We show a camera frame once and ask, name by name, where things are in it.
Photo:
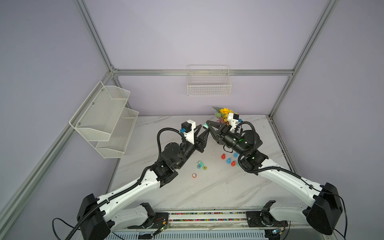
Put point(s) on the white two-tier mesh shelf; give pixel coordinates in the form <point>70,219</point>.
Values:
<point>105,121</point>

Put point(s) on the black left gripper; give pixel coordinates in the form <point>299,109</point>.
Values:
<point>201,143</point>

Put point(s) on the aluminium front rail frame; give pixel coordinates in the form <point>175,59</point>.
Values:
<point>207,223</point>

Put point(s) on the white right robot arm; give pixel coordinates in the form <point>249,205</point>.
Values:
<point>324,205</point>

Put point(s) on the yellow artificial flower bouquet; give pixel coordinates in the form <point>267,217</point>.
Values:
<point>222,114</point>

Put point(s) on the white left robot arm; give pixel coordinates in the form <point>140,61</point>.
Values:
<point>173,154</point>

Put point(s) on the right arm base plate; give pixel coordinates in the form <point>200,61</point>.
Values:
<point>259,219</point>

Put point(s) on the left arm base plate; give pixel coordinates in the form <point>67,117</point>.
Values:
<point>153,222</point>

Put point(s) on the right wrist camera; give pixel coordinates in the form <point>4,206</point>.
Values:
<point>233,120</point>

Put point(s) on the white wire wall basket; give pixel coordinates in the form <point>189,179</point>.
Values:
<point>209,81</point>

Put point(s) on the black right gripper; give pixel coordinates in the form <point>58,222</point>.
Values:
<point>224,130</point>

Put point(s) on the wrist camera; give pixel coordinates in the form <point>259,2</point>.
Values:
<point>233,120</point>
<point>188,130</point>

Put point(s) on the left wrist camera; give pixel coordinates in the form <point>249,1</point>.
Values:
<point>188,130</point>

